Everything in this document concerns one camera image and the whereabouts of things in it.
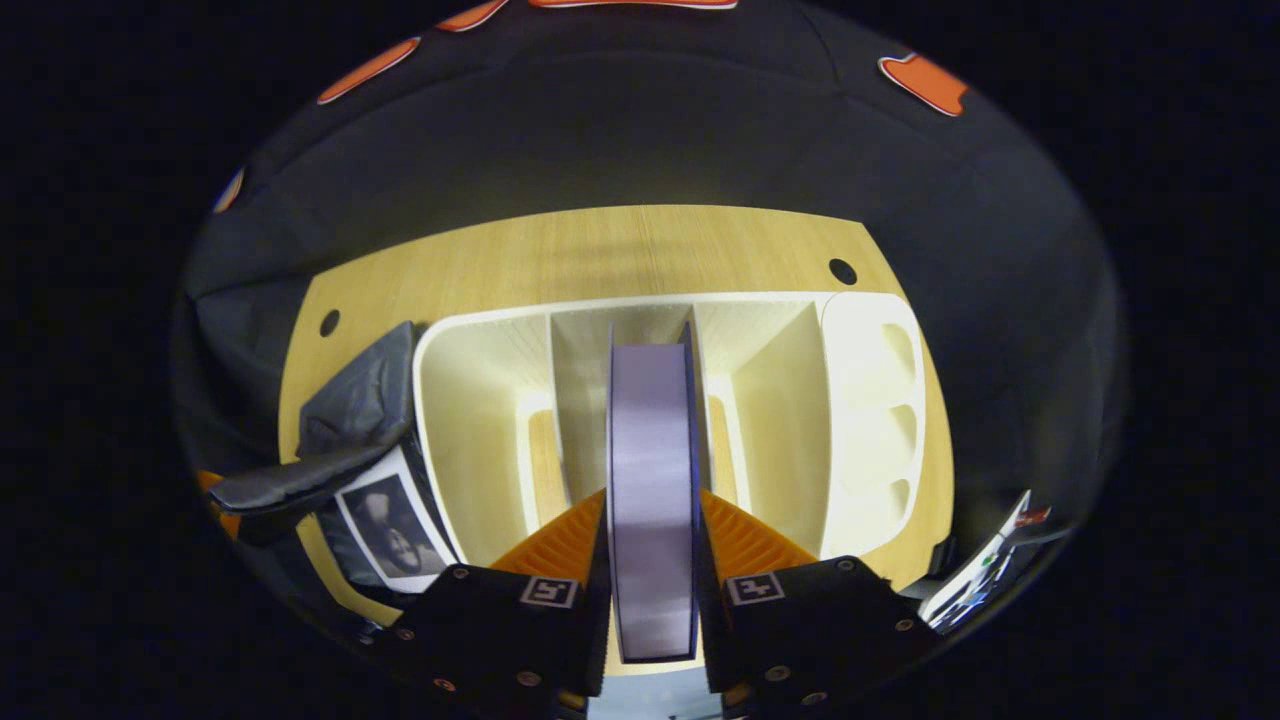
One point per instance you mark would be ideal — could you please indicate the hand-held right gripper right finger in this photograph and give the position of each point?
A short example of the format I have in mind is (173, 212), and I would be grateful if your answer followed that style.
(810, 625)

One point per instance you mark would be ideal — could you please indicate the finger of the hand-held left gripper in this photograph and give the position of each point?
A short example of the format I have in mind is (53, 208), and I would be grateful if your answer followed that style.
(228, 524)

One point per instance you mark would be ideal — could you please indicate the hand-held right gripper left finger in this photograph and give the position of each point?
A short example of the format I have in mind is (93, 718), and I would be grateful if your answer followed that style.
(500, 630)

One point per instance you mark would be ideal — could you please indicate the book with black-white photo cover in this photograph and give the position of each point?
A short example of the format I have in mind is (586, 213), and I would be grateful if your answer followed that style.
(395, 530)

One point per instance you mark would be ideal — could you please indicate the dark grey schoolbag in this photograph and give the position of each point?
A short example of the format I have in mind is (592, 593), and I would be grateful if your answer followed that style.
(360, 410)

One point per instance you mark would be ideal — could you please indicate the blue spine book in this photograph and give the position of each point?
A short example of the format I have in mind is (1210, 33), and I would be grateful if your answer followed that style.
(652, 500)

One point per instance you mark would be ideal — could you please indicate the white plastic bookshelf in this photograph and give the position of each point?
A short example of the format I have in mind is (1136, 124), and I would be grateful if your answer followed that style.
(470, 420)

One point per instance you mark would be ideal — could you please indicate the white device box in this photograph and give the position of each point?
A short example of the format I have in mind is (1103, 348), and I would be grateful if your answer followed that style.
(975, 580)

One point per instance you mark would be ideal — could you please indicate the black backdrop cloth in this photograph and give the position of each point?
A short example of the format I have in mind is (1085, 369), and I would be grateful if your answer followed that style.
(650, 130)

